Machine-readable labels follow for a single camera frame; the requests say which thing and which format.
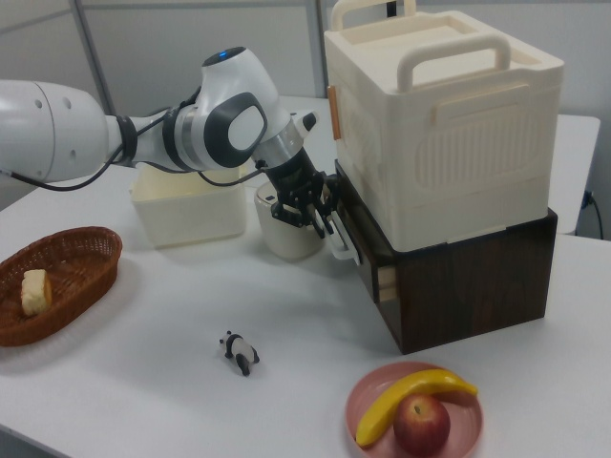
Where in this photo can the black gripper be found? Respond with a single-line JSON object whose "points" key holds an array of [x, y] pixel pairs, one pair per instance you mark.
{"points": [[298, 181]]}

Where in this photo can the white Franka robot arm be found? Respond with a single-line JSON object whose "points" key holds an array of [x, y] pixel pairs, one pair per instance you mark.
{"points": [[48, 129]]}

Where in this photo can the cream plastic open bin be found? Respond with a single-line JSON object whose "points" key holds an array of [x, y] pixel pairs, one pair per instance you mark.
{"points": [[191, 219]]}

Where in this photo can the dark wooden drawer casing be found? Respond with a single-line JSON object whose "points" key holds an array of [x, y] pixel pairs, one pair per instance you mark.
{"points": [[468, 296]]}

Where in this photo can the small cream trash bin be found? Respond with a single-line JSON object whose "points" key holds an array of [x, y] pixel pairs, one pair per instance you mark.
{"points": [[286, 243]]}

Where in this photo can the panda figurine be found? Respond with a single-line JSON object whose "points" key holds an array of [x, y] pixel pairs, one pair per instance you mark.
{"points": [[238, 350]]}

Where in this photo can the yellow banana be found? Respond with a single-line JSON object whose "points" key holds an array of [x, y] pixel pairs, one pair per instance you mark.
{"points": [[391, 405]]}

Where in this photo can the brown wicker basket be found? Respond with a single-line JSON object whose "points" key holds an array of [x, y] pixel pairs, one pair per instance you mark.
{"points": [[81, 267]]}

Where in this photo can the red apple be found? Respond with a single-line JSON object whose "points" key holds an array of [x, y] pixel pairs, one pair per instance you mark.
{"points": [[420, 424]]}

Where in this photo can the pink plate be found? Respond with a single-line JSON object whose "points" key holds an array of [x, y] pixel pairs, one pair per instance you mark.
{"points": [[463, 429]]}

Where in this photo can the yellow bread slice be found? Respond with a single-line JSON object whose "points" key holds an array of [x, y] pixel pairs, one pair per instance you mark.
{"points": [[35, 293]]}

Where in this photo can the black camera stand pole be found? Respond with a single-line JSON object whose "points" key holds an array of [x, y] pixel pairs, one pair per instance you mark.
{"points": [[391, 9]]}

